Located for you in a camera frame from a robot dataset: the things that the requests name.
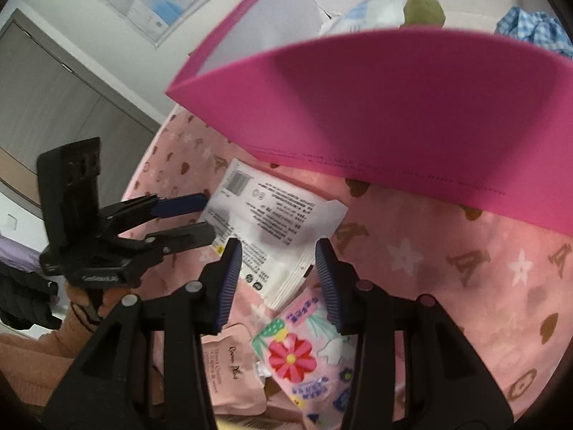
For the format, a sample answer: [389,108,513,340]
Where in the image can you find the blue and white packet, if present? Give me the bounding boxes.
[318,0,406,37]

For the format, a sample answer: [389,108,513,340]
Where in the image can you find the green plush toy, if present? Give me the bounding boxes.
[403,0,447,28]

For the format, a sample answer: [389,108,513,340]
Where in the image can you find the yellow tissue pack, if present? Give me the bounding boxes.
[215,414,305,430]

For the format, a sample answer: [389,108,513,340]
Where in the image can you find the blue gingham scrunchie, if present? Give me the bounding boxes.
[495,6,573,61]

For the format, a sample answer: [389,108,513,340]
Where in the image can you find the pink hand cream pouch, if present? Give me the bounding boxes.
[199,322,269,417]

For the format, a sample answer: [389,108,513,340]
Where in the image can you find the purple cloth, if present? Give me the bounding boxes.
[0,235,43,274]

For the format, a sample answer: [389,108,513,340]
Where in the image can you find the black clothes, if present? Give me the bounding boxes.
[0,271,61,330]

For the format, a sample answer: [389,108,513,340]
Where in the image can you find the pink floral packet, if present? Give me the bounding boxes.
[251,287,363,430]

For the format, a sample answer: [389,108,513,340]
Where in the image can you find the pink cardboard box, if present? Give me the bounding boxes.
[165,0,573,238]

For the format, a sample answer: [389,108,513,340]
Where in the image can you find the person's left forearm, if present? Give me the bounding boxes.
[0,309,108,395]

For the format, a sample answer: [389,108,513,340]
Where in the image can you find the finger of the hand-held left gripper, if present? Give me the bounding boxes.
[101,192,209,230]
[143,221,218,255]

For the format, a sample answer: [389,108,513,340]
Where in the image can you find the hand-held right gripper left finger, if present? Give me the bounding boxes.
[42,237,245,430]

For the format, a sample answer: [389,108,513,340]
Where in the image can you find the white barcode packet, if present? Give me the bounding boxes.
[197,158,350,310]

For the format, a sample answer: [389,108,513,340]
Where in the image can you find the grey wardrobe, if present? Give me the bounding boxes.
[0,6,166,198]

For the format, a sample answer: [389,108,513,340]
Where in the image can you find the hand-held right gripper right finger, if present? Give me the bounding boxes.
[314,238,515,430]

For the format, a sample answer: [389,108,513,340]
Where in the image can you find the colourful wall map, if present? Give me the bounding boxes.
[63,0,269,50]

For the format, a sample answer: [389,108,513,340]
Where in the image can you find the person's left hand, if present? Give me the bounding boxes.
[66,280,122,324]

